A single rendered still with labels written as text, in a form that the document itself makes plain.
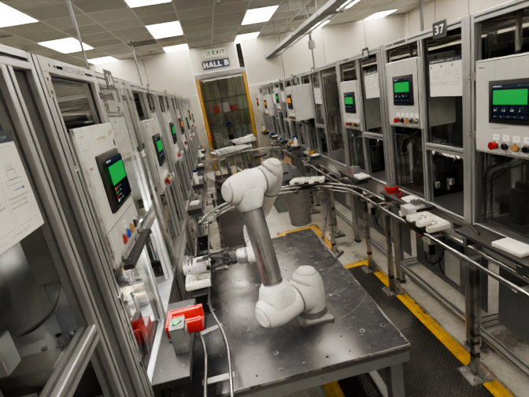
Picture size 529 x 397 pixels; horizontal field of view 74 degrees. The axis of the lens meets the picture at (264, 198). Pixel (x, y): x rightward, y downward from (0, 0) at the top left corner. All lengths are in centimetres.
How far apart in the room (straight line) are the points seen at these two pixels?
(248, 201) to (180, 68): 864
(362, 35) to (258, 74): 310
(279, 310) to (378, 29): 1012
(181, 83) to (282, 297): 874
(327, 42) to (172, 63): 422
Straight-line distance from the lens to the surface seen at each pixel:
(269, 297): 169
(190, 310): 171
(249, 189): 157
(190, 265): 208
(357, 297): 208
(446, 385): 259
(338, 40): 1076
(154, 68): 1013
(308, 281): 179
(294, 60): 1035
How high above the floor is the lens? 183
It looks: 16 degrees down
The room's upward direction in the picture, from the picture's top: 10 degrees counter-clockwise
